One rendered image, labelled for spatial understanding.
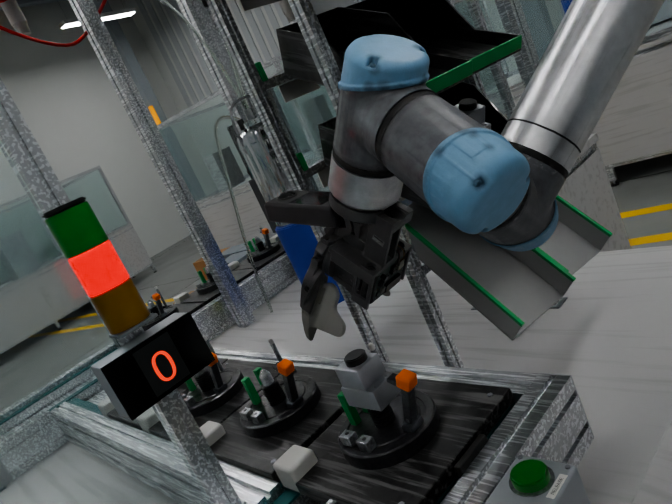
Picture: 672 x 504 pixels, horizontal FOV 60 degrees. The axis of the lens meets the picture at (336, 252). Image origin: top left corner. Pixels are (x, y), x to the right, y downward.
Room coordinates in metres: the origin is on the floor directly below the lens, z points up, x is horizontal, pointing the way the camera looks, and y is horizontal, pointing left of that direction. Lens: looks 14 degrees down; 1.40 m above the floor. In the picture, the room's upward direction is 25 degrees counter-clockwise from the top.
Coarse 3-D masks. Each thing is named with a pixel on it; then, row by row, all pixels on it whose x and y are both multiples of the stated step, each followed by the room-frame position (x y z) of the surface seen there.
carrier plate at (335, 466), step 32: (448, 384) 0.75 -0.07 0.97; (448, 416) 0.67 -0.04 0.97; (480, 416) 0.64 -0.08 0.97; (320, 448) 0.73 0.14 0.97; (448, 448) 0.61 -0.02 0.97; (320, 480) 0.66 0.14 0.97; (352, 480) 0.63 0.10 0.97; (384, 480) 0.61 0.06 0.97; (416, 480) 0.58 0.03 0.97; (448, 480) 0.58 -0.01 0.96
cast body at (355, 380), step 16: (352, 352) 0.70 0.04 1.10; (368, 352) 0.71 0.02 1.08; (336, 368) 0.70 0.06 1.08; (352, 368) 0.68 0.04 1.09; (368, 368) 0.68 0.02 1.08; (384, 368) 0.69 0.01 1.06; (352, 384) 0.68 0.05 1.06; (368, 384) 0.67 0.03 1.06; (384, 384) 0.67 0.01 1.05; (352, 400) 0.70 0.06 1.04; (368, 400) 0.67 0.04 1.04; (384, 400) 0.66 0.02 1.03
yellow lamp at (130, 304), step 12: (120, 288) 0.65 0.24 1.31; (132, 288) 0.66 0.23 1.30; (96, 300) 0.65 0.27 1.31; (108, 300) 0.65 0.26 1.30; (120, 300) 0.65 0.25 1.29; (132, 300) 0.66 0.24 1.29; (108, 312) 0.65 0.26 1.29; (120, 312) 0.65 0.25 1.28; (132, 312) 0.65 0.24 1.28; (144, 312) 0.66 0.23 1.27; (108, 324) 0.65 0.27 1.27; (120, 324) 0.65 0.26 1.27; (132, 324) 0.65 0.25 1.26
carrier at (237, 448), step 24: (264, 384) 0.89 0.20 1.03; (312, 384) 0.90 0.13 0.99; (336, 384) 0.90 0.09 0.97; (240, 408) 0.97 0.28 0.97; (264, 408) 0.89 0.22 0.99; (288, 408) 0.85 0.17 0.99; (312, 408) 0.85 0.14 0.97; (336, 408) 0.82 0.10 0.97; (216, 432) 0.90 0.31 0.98; (240, 432) 0.89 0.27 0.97; (264, 432) 0.83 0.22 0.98; (288, 432) 0.82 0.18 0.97; (312, 432) 0.78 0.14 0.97; (216, 456) 0.86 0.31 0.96; (240, 456) 0.81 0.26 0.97; (264, 456) 0.78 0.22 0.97
